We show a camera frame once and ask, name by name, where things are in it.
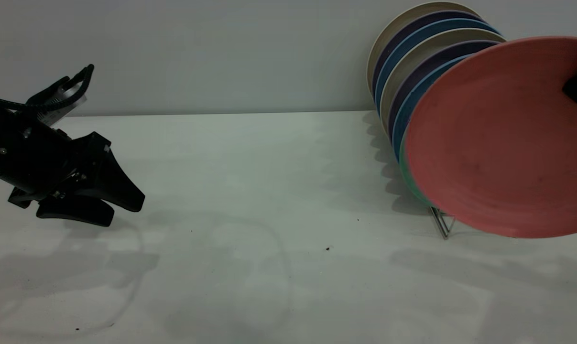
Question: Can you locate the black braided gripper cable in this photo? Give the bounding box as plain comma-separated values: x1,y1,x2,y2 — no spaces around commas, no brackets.
0,49,96,115

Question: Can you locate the pink round plate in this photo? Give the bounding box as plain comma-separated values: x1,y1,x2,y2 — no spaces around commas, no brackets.
404,36,577,239

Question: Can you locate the beige round plate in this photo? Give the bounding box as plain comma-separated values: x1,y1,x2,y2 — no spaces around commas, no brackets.
366,1,482,103
380,28,507,132

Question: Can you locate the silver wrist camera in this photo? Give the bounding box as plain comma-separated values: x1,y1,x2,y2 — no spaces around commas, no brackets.
26,73,89,128

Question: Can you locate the green round plate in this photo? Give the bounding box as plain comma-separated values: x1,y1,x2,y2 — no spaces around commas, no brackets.
399,133,433,207

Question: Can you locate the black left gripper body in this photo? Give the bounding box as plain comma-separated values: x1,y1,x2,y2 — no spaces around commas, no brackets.
0,99,81,209

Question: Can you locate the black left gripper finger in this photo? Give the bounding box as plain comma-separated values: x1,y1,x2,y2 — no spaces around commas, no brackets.
72,131,146,214
36,194,115,228

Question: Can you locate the blue round plate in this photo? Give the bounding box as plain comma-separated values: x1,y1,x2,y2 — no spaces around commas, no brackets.
375,18,500,113
392,54,471,161

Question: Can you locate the metal wire plate rack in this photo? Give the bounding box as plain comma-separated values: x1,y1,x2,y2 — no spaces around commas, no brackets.
429,206,457,240

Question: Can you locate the purple round plate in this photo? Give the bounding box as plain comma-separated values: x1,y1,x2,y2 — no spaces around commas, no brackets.
371,11,485,96
388,40,502,139

